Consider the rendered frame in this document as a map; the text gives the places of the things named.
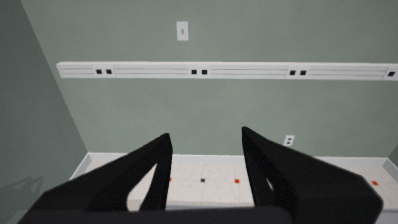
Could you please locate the grey table edge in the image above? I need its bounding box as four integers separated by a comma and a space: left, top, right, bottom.
166, 204, 398, 213

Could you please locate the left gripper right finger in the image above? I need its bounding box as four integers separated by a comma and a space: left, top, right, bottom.
242, 127, 384, 224

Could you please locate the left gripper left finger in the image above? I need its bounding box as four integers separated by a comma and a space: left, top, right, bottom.
26, 133, 173, 213

